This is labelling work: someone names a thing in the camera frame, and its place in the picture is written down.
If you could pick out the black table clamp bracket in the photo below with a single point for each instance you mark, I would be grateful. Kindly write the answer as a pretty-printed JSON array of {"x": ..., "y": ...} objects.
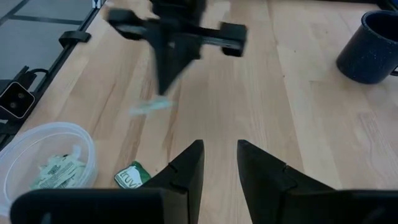
[{"x": 74, "y": 37}]

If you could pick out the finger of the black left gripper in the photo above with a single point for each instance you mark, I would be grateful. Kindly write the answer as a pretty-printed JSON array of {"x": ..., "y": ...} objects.
[
  {"x": 186, "y": 53},
  {"x": 163, "y": 56}
]

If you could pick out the green Truvia sweetener packet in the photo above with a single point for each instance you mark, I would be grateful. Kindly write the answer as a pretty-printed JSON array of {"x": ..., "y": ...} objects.
[{"x": 132, "y": 176}]

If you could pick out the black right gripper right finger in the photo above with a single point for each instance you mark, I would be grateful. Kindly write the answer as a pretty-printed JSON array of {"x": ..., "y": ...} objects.
[{"x": 261, "y": 180}]

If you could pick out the black table edge rail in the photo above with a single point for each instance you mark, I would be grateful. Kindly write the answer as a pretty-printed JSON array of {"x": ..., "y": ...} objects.
[{"x": 66, "y": 57}]

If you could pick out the small white green sweetener packet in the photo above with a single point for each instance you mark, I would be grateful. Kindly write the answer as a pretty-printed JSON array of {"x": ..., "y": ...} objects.
[{"x": 59, "y": 172}]

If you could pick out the table-level camera box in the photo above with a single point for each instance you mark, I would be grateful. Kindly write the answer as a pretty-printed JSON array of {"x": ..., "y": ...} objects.
[{"x": 15, "y": 100}]

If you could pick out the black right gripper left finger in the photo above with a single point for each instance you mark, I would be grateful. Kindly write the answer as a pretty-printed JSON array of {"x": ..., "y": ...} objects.
[{"x": 189, "y": 174}]

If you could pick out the dark blue speckled mug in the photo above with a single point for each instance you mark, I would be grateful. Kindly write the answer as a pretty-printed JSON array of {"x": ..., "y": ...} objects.
[{"x": 370, "y": 46}]

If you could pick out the clear plastic bowl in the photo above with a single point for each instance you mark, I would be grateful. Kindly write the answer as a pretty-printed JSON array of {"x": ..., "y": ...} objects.
[{"x": 28, "y": 146}]

